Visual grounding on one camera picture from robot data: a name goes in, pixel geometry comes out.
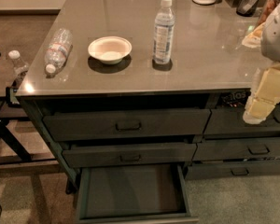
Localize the top left grey drawer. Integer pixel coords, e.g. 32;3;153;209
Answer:
43;108;210;141

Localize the middle right grey drawer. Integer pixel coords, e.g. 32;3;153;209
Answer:
193;137;280;161

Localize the middle left grey drawer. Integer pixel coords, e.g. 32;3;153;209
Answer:
63;142;196;168

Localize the open bottom left drawer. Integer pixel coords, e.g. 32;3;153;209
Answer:
76;164;199;224

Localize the clear crushed plastic bottle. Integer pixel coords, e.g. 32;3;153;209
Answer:
45;28;73;76

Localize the black side table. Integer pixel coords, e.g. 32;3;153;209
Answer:
0;48;59;166

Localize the white paper bowl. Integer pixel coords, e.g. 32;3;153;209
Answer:
88;36;132;64

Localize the blue label plastic water bottle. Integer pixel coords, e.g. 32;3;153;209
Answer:
153;0;175;64

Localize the glass jar of snacks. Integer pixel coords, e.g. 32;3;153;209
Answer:
256;0;280;26

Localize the top right grey drawer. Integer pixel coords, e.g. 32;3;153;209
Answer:
204;105;280;139

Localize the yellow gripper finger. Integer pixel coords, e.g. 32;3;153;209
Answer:
255;63;280;105
243;96;275;124

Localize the bottom right grey drawer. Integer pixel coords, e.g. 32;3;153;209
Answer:
185;160;280;180

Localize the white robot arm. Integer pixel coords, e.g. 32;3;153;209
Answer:
243;3;280;124

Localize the snack bag in drawer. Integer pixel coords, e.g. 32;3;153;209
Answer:
221;91;249;107

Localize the grey drawer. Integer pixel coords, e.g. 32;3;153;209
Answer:
63;142;196;168
193;137;280;161
43;108;210;141
204;105;280;139
185;160;280;180

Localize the small clear bottle white cap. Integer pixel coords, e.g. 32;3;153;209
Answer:
8;50;29;84

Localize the grey drawer cabinet frame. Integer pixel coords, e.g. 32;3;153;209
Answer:
21;93;280;181

